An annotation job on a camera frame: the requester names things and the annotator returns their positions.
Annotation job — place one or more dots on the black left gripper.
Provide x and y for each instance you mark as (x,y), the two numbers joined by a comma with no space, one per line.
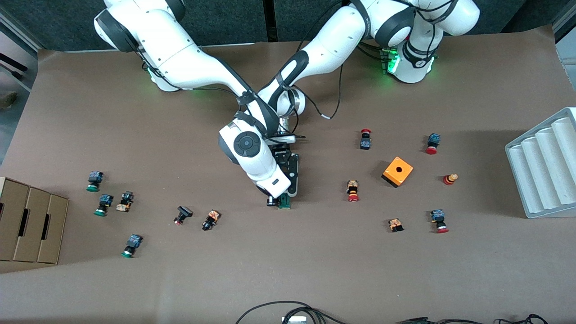
(281,157)

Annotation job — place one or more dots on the green rail with white clip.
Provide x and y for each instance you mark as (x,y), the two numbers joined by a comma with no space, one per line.
(285,203)

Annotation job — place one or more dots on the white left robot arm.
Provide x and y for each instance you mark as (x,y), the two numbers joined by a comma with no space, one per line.
(333,45)

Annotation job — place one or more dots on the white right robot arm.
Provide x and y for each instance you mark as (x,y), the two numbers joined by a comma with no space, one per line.
(189,63)

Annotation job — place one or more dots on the red pushbutton with orange block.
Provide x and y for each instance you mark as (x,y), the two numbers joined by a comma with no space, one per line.
(353,190)

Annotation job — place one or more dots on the black pushbutton with orange block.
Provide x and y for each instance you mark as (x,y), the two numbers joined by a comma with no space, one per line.
(210,219)

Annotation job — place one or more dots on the brown paper table cover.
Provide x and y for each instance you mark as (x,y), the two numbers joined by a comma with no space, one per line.
(288,270)

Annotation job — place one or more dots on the red pushbutton with blue block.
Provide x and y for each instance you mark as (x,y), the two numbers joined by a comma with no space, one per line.
(433,143)
(365,139)
(438,221)

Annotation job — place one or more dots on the black square pushbutton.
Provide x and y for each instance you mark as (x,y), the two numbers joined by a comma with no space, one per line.
(182,214)

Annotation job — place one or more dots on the orange black contact block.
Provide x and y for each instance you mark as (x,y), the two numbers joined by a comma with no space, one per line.
(395,224)

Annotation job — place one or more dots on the silver connector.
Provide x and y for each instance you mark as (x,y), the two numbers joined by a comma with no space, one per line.
(294,320)

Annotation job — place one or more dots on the black pushbutton with beige block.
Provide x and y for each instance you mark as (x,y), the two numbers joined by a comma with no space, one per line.
(125,201)

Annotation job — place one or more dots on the green pushbutton with blue block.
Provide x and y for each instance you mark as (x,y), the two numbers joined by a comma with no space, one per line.
(131,245)
(94,181)
(103,204)

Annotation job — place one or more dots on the red yellow mushroom button head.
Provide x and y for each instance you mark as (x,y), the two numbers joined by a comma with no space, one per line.
(450,179)

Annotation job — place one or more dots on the brown cardboard box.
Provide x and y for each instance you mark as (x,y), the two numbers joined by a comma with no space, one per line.
(29,222)

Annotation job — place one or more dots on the grey ribbed tray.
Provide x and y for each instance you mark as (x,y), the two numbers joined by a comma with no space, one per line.
(544,171)

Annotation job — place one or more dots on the grey side rack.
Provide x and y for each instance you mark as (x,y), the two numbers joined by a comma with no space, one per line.
(13,54)

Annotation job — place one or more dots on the grey side cabinet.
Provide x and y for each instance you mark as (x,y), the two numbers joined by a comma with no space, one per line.
(568,31)

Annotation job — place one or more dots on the orange button enclosure box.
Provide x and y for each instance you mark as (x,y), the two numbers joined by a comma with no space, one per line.
(398,171)

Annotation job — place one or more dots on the black vertical post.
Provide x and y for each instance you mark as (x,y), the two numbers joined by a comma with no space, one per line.
(270,20)

